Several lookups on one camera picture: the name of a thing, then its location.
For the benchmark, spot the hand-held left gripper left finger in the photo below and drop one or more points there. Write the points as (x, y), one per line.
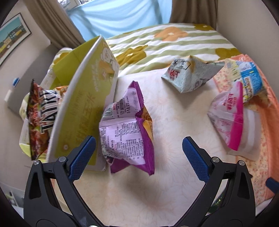
(84, 157)

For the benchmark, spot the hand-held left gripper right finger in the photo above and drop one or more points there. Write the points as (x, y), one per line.
(196, 159)

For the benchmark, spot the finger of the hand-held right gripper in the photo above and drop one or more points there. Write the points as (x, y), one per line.
(272, 185)

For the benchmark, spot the green cardboard box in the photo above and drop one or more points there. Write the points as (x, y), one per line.
(80, 109)

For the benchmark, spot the dark brown chips packet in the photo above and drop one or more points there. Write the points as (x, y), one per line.
(39, 113)

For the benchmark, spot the orange snack packet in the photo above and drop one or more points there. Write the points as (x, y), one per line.
(62, 89)

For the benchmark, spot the yellow-green snack packet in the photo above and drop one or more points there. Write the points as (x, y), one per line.
(23, 109)

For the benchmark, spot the orange patterned mat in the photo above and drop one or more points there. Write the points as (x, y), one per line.
(268, 139)

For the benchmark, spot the pink and white snack packet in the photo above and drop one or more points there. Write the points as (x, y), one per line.
(226, 113)

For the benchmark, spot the white plastic packet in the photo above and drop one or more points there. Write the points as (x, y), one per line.
(251, 131)

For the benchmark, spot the grey-blue snack packet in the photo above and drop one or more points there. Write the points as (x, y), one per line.
(187, 80)

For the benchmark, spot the white paper box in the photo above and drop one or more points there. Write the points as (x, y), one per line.
(14, 197)

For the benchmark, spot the grey headboard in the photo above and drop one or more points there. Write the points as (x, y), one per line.
(32, 76)

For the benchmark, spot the small white object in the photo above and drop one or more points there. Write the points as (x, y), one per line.
(8, 95)

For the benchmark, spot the light blue snack packet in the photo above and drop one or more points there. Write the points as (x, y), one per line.
(250, 74)

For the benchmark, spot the blue and white object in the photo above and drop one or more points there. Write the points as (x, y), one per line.
(16, 82)

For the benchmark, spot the floral striped quilt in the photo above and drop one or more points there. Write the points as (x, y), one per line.
(191, 43)

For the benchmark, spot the brown curtain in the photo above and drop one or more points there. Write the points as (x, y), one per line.
(191, 11)
(54, 21)

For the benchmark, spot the framed picture of houses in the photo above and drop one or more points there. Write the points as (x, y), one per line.
(11, 37)

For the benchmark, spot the light blue cloth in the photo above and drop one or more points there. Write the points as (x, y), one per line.
(119, 17)

